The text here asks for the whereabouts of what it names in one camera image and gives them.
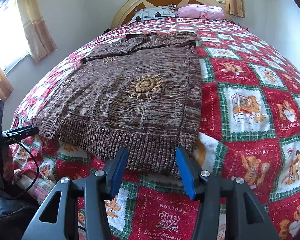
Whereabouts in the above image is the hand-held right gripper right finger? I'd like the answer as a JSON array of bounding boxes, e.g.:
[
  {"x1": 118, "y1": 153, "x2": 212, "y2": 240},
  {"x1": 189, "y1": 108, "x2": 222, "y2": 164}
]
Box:
[{"x1": 175, "y1": 147, "x2": 280, "y2": 240}]

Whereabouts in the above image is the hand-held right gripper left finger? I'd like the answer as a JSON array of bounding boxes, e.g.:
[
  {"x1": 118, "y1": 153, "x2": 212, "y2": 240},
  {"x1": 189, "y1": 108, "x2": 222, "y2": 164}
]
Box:
[{"x1": 22, "y1": 147, "x2": 128, "y2": 240}]

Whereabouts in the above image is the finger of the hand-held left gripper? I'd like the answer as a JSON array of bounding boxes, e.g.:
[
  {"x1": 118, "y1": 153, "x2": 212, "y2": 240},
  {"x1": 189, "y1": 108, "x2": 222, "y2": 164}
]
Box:
[{"x1": 2, "y1": 127, "x2": 40, "y2": 139}]

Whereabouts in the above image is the brown knitted sweater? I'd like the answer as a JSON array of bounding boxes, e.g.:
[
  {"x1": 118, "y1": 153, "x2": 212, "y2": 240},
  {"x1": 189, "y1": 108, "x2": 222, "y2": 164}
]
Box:
[{"x1": 32, "y1": 32, "x2": 203, "y2": 180}]

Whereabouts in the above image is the pale floral cloth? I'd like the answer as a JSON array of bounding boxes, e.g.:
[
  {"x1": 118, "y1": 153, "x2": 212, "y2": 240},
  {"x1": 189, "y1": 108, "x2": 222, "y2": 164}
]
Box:
[{"x1": 13, "y1": 168, "x2": 57, "y2": 204}]

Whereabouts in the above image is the dark clothing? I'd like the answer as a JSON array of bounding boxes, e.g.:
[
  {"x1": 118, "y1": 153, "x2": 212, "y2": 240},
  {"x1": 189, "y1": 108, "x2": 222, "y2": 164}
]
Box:
[{"x1": 0, "y1": 187, "x2": 42, "y2": 240}]

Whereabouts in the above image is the side window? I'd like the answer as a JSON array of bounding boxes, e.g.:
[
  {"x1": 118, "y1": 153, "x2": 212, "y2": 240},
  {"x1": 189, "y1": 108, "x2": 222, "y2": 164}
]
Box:
[{"x1": 0, "y1": 0, "x2": 31, "y2": 74}]

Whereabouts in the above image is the red checkered printed blanket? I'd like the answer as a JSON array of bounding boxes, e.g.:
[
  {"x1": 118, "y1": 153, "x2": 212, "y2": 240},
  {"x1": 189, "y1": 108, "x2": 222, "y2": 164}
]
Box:
[{"x1": 9, "y1": 17, "x2": 300, "y2": 240}]

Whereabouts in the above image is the pink pillow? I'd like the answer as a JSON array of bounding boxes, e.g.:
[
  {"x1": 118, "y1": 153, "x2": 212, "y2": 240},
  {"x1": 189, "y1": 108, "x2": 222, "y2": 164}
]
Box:
[{"x1": 177, "y1": 4, "x2": 226, "y2": 21}]

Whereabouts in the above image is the white patterned pillow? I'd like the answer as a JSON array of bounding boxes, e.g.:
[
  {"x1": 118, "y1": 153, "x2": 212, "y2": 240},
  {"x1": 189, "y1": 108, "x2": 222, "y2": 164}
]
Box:
[{"x1": 129, "y1": 3, "x2": 177, "y2": 23}]

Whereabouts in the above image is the cream arched headboard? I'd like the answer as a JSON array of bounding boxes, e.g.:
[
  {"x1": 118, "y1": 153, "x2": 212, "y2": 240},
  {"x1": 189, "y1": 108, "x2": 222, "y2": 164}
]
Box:
[{"x1": 111, "y1": 0, "x2": 232, "y2": 30}]

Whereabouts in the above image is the black cable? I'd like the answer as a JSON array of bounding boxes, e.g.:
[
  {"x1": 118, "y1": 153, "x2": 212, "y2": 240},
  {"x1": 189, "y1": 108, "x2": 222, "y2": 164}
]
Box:
[{"x1": 13, "y1": 140, "x2": 40, "y2": 198}]

